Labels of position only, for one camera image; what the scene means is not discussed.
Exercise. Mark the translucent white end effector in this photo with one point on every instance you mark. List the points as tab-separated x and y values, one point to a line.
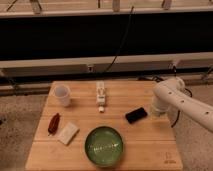
157	112

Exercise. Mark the black eraser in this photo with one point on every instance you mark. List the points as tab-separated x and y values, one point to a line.
136	115

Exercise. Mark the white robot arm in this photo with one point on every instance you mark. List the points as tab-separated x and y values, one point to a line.
170	93

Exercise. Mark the small white cube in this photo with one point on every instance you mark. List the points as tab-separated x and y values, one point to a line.
101	109

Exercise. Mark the green bowl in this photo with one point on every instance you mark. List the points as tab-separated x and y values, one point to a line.
104	146

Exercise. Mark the white rectangular block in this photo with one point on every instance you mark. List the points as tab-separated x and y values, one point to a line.
67	133

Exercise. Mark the translucent plastic cup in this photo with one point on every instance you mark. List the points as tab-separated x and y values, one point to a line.
62	94

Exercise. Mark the dark red marker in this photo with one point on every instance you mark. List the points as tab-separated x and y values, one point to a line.
53	125

